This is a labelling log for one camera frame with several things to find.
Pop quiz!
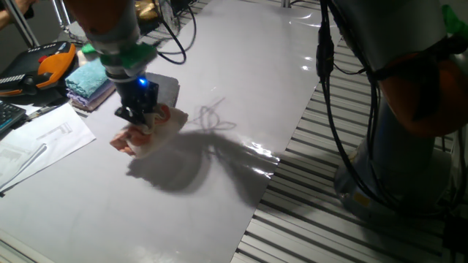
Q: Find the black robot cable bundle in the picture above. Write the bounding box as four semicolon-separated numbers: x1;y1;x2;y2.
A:
156;0;403;213

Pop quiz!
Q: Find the person's forearm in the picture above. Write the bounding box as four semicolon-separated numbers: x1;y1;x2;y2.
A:
0;7;19;31

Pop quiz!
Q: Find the silver pen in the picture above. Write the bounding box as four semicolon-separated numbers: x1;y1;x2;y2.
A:
26;103;60;121

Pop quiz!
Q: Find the purple folded cloth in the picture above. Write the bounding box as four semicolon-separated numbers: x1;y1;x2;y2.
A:
66;80;116;107

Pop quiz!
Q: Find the pink cream cloth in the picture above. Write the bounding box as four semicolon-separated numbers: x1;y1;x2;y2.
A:
109;103;189;159

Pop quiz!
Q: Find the dark grey cloth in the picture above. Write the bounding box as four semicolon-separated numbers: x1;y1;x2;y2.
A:
145;72;181;108

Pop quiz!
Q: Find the small printed paper sheet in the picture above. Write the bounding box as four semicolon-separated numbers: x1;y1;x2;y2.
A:
0;142;48;188

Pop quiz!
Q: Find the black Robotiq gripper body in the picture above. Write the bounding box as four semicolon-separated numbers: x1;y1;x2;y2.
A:
114;75;160;118

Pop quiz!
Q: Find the orange black teach pendant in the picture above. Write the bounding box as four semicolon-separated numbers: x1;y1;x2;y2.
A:
0;40;78;98

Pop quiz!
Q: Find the mauve brown folded cloth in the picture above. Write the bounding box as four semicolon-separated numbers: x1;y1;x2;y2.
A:
70;85;117;113

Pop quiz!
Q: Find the grey plastic table mat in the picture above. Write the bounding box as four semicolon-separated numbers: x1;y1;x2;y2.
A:
0;0;349;263

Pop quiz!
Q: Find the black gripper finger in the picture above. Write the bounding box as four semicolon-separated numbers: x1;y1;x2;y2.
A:
141;103;159;132
114;105;144;126

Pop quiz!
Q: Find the person's bare hand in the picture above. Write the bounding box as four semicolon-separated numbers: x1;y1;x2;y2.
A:
13;0;37;15

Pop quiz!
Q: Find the large white paper sheet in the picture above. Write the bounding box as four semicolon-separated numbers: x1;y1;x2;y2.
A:
0;102;97;194

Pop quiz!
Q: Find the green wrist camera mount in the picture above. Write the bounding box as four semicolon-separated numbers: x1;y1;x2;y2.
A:
80;42;158;69

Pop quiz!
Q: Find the gold foil bag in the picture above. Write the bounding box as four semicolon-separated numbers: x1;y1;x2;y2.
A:
134;0;160;22

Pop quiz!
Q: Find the teal fluffy folded cloth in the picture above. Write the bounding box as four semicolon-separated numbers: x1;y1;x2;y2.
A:
64;58;110;99

